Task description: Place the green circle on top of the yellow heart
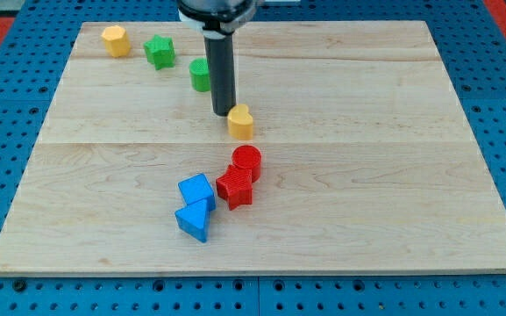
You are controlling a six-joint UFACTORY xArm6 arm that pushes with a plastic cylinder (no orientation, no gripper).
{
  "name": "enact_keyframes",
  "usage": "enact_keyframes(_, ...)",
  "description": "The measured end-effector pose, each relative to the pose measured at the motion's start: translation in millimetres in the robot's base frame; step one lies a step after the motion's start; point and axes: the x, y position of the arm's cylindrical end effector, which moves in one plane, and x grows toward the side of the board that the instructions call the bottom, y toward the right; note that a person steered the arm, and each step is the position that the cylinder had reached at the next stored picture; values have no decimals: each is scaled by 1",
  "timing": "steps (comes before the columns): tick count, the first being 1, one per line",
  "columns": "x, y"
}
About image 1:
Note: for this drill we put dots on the red circle block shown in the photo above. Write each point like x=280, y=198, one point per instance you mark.
x=248, y=157

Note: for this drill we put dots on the blue triangle block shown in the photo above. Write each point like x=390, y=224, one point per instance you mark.
x=194, y=219

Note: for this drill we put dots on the light wooden board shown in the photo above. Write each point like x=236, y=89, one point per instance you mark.
x=369, y=165

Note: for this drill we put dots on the yellow hexagon block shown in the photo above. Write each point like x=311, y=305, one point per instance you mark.
x=116, y=41

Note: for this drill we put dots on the yellow heart block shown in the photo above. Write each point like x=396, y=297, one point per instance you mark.
x=240, y=122

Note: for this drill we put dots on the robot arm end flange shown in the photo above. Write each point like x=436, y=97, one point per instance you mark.
x=216, y=19

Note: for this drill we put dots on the red star block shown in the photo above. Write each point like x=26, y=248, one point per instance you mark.
x=235, y=187

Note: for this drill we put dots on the blue square block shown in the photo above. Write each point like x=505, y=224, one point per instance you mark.
x=197, y=188

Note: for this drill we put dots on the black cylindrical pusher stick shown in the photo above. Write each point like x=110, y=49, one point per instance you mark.
x=220, y=58

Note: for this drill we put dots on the green circle block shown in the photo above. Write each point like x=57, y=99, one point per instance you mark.
x=199, y=75

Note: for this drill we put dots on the green star block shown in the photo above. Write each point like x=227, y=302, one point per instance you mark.
x=160, y=52

